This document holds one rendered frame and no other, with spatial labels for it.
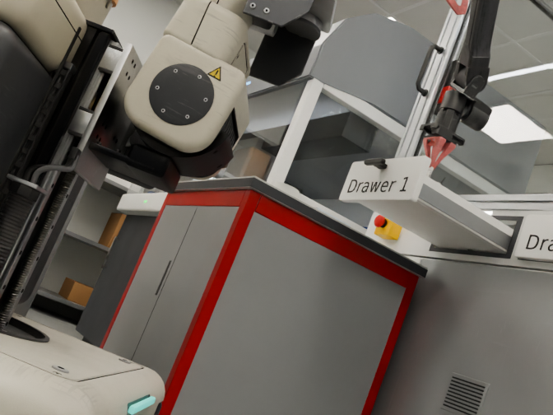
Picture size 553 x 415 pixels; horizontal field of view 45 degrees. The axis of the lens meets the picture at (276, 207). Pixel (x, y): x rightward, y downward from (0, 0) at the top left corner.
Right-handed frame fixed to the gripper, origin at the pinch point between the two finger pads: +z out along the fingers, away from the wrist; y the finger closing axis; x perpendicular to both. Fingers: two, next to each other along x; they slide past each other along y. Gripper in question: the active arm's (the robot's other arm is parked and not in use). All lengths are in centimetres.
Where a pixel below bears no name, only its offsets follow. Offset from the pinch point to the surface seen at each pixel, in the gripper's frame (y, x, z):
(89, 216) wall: -4, -424, 21
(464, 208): -5.4, 10.5, 9.2
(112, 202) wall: -17, -424, 4
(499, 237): -18.9, 10.1, 11.0
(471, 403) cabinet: -22, 15, 51
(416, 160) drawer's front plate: 11.2, 9.8, 4.7
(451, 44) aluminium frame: -22, -43, -58
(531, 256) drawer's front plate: -20.9, 19.3, 14.4
